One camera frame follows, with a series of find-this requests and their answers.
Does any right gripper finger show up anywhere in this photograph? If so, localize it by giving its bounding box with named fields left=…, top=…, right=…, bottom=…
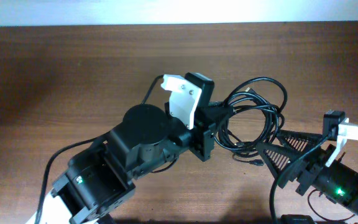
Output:
left=255, top=142, right=306, bottom=188
left=275, top=129, right=323, bottom=152

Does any black usb cable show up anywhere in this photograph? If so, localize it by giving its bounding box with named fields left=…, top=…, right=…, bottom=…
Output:
left=208, top=77, right=288, bottom=167

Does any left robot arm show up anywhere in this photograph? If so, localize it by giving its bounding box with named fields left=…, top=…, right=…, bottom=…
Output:
left=29, top=103, right=234, bottom=223

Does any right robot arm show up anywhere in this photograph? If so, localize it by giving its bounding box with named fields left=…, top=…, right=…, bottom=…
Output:
left=255, top=130, right=358, bottom=223

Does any right camera cable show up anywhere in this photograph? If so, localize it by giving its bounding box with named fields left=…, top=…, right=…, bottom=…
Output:
left=268, top=133, right=332, bottom=224

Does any thin black wire loop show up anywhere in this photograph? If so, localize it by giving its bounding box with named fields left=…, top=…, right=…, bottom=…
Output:
left=306, top=188, right=357, bottom=223

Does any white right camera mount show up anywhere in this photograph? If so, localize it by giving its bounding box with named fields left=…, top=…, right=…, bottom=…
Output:
left=325, top=118, right=358, bottom=167

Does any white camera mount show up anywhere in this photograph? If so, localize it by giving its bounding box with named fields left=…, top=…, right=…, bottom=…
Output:
left=325, top=118, right=358, bottom=167
left=160, top=74, right=202, bottom=130

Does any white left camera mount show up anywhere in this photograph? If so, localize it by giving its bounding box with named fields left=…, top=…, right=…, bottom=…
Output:
left=160, top=74, right=202, bottom=130

